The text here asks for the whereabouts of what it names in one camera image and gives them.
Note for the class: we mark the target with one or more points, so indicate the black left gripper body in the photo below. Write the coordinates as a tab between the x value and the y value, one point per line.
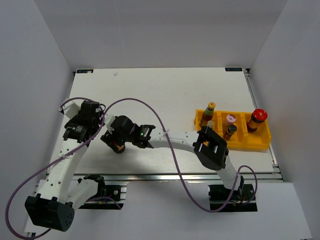
75	119

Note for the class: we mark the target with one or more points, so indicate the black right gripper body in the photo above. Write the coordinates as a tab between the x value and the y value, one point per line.
116	137

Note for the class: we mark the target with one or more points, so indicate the red-lid sauce jar yellow label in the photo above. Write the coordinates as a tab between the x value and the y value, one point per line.
111	142

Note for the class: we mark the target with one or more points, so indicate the green-label sauce bottle yellow cap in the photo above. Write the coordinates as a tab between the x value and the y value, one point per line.
207	115

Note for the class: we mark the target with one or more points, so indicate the white-cap yellow-label bottle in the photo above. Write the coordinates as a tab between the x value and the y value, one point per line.
210	124

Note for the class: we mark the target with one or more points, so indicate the black-cap pepper shaker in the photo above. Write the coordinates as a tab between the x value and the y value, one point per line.
229	132

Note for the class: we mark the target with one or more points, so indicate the red-lid chili sauce jar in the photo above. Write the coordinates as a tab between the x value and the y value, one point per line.
257	117

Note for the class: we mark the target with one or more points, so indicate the pink-cap seasoning bottle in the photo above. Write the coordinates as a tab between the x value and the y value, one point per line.
230	119

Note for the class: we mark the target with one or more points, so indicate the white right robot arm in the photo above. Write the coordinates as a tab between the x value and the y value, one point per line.
210	149

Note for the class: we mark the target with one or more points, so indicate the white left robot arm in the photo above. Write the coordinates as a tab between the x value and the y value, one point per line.
54	204

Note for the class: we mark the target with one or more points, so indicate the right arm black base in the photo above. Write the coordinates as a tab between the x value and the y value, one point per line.
238	201

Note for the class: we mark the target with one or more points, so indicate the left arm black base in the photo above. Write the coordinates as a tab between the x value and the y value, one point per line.
110	195

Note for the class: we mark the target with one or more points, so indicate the right blue corner sticker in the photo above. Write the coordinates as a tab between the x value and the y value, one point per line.
233	69

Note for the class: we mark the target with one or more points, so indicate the yellow plastic bin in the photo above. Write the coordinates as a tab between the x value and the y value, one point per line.
242	139

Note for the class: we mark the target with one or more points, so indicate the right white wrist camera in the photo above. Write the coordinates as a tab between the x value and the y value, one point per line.
108	120

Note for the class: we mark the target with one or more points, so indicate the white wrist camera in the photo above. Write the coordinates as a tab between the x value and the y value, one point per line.
108	120
69	108

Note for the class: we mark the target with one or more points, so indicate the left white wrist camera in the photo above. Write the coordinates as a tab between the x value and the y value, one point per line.
69	108

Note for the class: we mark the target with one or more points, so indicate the aluminium table edge rail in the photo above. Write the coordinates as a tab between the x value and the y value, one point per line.
179	96

